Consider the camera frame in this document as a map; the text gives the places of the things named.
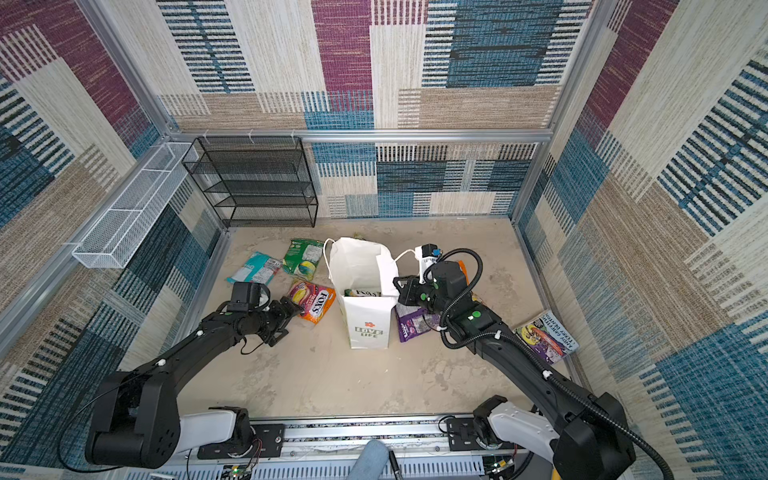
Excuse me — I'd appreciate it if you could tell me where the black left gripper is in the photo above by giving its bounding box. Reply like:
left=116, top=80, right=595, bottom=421
left=249, top=294, right=303, bottom=344

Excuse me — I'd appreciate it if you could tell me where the teal candy bag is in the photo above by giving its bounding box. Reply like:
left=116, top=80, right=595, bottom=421
left=226, top=252, right=282, bottom=285

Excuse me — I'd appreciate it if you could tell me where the green Fox's spring candy bag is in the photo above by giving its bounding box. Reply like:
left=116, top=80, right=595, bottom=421
left=282, top=238, right=324, bottom=281

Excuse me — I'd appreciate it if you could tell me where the yellow green Fox's candy bag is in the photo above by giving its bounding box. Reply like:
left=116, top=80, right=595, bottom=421
left=344, top=289, right=381, bottom=298

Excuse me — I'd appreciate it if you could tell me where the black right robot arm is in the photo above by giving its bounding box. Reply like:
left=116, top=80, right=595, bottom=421
left=392, top=261, right=637, bottom=479

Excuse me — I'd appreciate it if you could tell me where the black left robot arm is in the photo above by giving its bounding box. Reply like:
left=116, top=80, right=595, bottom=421
left=84, top=282, right=303, bottom=468

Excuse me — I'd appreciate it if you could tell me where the purple candy bag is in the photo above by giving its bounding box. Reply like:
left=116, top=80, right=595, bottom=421
left=395, top=304, right=439, bottom=343

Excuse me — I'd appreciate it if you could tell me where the orange Fox's fruits candy bag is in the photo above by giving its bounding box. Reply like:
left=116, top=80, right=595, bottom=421
left=457, top=260, right=470, bottom=283

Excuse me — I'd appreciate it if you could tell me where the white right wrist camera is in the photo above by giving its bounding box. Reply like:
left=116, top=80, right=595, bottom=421
left=414, top=244, right=441, bottom=283

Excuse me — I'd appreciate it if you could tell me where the black wire shelf rack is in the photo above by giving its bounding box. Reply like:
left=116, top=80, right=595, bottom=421
left=182, top=136, right=319, bottom=228

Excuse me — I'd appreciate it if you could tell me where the colourful leaflet by wall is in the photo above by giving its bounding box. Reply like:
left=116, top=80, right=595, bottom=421
left=515, top=309, right=580, bottom=365

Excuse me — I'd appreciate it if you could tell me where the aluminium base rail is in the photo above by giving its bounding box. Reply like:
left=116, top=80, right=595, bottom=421
left=101, top=412, right=625, bottom=480

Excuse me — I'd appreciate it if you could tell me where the white wire mesh basket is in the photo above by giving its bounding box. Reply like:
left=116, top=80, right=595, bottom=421
left=72, top=142, right=191, bottom=269

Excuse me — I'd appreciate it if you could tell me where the black corrugated cable conduit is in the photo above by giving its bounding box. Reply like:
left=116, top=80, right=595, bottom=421
left=422, top=247, right=676, bottom=480

